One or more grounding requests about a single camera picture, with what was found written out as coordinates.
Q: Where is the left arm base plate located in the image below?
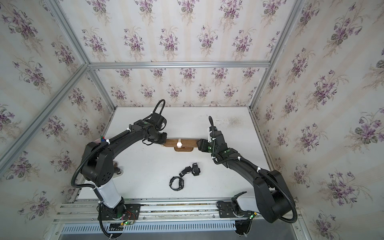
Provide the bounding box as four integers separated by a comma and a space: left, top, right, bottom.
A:
97, 204, 141, 221

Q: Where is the aluminium mounting rail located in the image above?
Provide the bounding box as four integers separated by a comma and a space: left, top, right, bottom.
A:
52, 197, 301, 224

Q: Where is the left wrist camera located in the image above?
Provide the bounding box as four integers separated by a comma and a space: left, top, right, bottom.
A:
150, 113, 167, 131

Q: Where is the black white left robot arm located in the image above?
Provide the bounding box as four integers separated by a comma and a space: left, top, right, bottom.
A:
79, 114, 167, 221

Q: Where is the slotted white cable duct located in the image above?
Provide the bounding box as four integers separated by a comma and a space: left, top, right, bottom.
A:
61, 220, 235, 235

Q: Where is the black square digital watch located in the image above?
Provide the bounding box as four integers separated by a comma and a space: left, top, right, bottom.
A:
192, 163, 201, 177

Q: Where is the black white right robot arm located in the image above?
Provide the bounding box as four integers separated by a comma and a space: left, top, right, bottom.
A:
197, 127, 298, 224

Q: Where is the dark grey strap watch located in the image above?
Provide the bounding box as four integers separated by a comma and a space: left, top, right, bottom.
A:
179, 166, 192, 178

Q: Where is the black round bracelet watch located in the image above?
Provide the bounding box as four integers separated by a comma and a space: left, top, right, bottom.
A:
169, 176, 185, 192

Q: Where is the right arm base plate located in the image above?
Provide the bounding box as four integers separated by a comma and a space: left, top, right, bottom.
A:
216, 201, 244, 219

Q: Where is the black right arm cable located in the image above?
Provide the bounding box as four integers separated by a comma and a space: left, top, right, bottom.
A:
208, 115, 298, 224

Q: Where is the brown wooden watch stand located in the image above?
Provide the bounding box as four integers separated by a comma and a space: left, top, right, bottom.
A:
163, 139, 198, 152

